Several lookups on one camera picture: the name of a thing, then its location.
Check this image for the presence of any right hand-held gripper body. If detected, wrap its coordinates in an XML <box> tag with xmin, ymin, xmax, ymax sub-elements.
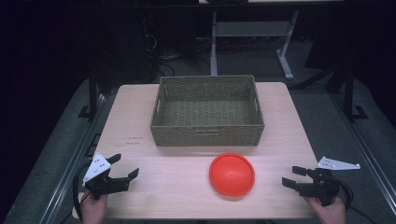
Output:
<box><xmin>305</xmin><ymin>156</ymin><xmax>361</xmax><ymax>207</ymax></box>

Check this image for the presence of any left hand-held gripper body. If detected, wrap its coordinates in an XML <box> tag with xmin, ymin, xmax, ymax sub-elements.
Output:
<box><xmin>81</xmin><ymin>152</ymin><xmax>131</xmax><ymax>201</ymax></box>

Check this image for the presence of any person's right hand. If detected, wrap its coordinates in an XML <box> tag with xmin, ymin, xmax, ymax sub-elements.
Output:
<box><xmin>305</xmin><ymin>195</ymin><xmax>347</xmax><ymax>224</ymax></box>

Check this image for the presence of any person's left hand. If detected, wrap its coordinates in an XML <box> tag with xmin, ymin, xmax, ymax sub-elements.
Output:
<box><xmin>79</xmin><ymin>190</ymin><xmax>108</xmax><ymax>224</ymax></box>

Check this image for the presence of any red round plate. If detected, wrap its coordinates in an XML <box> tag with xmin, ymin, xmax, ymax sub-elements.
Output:
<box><xmin>208</xmin><ymin>152</ymin><xmax>256</xmax><ymax>198</ymax></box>

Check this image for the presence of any black metal stand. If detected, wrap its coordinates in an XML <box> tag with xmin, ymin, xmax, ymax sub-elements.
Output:
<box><xmin>78</xmin><ymin>66</ymin><xmax>107</xmax><ymax>121</ymax></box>
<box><xmin>341</xmin><ymin>63</ymin><xmax>369</xmax><ymax>123</ymax></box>

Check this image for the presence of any green woven basket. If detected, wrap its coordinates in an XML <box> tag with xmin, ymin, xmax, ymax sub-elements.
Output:
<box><xmin>149</xmin><ymin>75</ymin><xmax>266</xmax><ymax>147</ymax></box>

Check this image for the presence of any dark computer tower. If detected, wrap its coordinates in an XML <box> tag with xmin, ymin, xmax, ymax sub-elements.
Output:
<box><xmin>92</xmin><ymin>13</ymin><xmax>158</xmax><ymax>83</ymax></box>

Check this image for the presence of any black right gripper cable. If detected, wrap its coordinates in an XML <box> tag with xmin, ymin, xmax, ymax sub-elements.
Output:
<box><xmin>335</xmin><ymin>178</ymin><xmax>379</xmax><ymax>224</ymax></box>

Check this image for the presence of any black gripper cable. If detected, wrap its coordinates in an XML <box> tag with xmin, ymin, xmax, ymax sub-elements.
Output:
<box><xmin>72</xmin><ymin>161</ymin><xmax>94</xmax><ymax>222</ymax></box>
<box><xmin>335</xmin><ymin>178</ymin><xmax>379</xmax><ymax>224</ymax></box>

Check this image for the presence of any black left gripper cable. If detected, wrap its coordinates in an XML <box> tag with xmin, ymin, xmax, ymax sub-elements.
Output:
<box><xmin>72</xmin><ymin>161</ymin><xmax>94</xmax><ymax>222</ymax></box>

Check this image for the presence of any aluminium floor rail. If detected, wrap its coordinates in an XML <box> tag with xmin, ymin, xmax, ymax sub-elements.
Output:
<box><xmin>330</xmin><ymin>92</ymin><xmax>396</xmax><ymax>217</ymax></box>
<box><xmin>38</xmin><ymin>92</ymin><xmax>108</xmax><ymax>224</ymax></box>

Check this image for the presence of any bundle of dark floor cables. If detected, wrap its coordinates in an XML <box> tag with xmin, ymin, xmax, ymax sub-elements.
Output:
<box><xmin>143</xmin><ymin>32</ymin><xmax>213</xmax><ymax>78</ymax></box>

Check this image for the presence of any grey metal desk frame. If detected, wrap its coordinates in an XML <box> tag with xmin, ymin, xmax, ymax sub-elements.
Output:
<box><xmin>209</xmin><ymin>8</ymin><xmax>301</xmax><ymax>81</ymax></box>

